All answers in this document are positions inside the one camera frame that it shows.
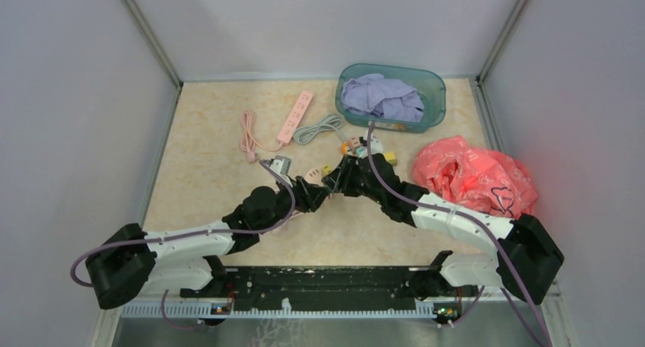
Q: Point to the pink round power strip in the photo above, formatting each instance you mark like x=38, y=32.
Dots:
x=312, y=174

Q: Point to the purple cloth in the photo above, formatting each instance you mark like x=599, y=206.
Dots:
x=385, y=98

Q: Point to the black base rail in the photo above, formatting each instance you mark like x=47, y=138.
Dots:
x=324, y=289

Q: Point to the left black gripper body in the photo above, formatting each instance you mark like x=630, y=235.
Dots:
x=303, y=202

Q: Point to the orange power strip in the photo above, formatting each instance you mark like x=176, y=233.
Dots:
x=329, y=123

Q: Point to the pink plastic bag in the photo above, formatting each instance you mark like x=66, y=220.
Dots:
x=480, y=179

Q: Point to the teal plastic basin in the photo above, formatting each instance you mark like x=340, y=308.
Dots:
x=431, y=88

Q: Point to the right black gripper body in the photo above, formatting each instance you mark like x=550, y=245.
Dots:
x=351, y=182

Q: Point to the yellow charger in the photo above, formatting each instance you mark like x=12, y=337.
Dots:
x=391, y=158
x=327, y=170

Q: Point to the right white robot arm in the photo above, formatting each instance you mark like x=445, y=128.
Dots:
x=518, y=255

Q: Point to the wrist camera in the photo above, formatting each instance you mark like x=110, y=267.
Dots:
x=281, y=166
x=375, y=145

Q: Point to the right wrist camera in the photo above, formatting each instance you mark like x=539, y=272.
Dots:
x=375, y=145

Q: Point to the pink brown charger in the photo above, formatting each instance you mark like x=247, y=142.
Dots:
x=354, y=143

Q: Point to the pink long power strip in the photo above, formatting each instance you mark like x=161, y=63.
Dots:
x=249, y=144

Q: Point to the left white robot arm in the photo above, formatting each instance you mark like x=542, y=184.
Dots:
x=134, y=262

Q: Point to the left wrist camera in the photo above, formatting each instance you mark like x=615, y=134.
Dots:
x=281, y=166

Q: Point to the teal charger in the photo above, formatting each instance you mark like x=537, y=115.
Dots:
x=361, y=152

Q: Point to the yellow charger near basin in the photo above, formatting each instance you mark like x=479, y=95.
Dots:
x=391, y=158

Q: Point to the yellow charger front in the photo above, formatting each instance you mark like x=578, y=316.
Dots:
x=327, y=170

